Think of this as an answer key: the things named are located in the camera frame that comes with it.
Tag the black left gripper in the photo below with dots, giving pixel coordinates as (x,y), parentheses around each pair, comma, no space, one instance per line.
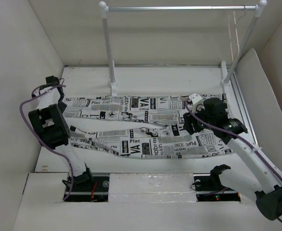
(62,107)

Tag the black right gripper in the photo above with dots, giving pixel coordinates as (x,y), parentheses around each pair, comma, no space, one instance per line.
(188,119)

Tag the newspaper print trousers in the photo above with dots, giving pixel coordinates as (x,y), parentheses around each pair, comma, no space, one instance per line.
(160,134)

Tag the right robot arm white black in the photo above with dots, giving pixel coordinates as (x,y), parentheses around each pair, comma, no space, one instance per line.
(266,190)

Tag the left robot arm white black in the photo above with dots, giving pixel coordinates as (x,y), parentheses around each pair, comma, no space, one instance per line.
(48,123)

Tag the white clothes rack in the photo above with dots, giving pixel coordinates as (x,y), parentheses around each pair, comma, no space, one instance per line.
(191,33)

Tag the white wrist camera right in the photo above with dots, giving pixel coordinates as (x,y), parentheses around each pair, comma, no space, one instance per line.
(195,102)

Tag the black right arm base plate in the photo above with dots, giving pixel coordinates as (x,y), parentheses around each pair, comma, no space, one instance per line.
(208,189)

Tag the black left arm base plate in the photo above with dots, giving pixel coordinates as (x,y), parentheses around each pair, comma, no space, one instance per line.
(97,191)

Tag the beige wire clothes hanger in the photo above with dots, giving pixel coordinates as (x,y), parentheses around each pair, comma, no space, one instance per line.
(233,21)

